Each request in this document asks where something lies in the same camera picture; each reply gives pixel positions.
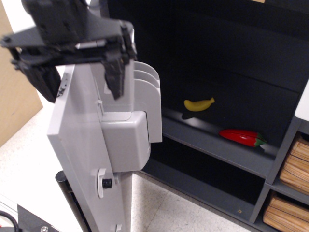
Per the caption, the white counter top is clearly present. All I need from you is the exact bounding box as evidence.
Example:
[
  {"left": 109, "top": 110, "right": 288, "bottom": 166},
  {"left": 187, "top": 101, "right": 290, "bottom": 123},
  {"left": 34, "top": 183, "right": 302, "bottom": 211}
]
[{"left": 295, "top": 81, "right": 309, "bottom": 121}]

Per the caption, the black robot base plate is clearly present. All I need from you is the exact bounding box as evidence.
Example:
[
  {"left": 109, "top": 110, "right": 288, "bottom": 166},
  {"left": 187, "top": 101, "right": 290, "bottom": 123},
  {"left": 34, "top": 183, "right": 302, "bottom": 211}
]
[{"left": 17, "top": 205, "right": 59, "bottom": 232}]

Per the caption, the red toy chili pepper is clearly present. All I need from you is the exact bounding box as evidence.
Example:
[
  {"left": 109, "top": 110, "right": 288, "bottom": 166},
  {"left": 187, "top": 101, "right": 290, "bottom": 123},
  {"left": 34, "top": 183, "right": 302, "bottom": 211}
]
[{"left": 219, "top": 129, "right": 267, "bottom": 147}]

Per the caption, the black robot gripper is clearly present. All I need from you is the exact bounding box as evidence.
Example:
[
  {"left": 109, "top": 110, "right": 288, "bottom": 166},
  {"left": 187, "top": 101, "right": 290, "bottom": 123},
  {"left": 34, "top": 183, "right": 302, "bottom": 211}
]
[{"left": 0, "top": 0, "right": 137, "bottom": 103}]

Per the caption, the upper woven storage basket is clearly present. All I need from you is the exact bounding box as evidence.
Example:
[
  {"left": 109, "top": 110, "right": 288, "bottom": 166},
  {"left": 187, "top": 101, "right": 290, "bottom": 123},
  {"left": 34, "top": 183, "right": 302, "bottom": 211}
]
[{"left": 279, "top": 133, "right": 309, "bottom": 195}]

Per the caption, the dark grey fridge cabinet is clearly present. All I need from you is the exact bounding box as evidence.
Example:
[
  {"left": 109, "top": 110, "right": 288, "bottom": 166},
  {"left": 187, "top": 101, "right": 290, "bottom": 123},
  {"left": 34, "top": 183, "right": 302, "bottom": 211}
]
[{"left": 108, "top": 0, "right": 309, "bottom": 232}]

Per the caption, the grey toy fridge door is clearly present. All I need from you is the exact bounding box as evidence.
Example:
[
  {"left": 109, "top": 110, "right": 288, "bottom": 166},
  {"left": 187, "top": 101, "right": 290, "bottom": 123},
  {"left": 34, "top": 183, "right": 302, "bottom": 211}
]
[{"left": 47, "top": 0, "right": 163, "bottom": 232}]

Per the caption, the brown wooden board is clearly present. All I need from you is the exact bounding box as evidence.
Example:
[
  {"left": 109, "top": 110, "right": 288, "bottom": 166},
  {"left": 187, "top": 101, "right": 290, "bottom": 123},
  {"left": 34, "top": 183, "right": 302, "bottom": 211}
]
[{"left": 0, "top": 0, "right": 42, "bottom": 146}]

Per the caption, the yellow toy banana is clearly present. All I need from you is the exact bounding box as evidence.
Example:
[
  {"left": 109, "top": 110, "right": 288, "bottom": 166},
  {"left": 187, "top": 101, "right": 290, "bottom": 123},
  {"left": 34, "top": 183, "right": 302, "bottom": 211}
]
[{"left": 183, "top": 98, "right": 215, "bottom": 112}]

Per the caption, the black braided cable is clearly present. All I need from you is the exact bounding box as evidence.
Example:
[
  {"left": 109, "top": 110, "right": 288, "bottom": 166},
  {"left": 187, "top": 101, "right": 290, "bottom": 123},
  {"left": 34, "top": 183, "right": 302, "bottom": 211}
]
[{"left": 0, "top": 208, "right": 28, "bottom": 232}]

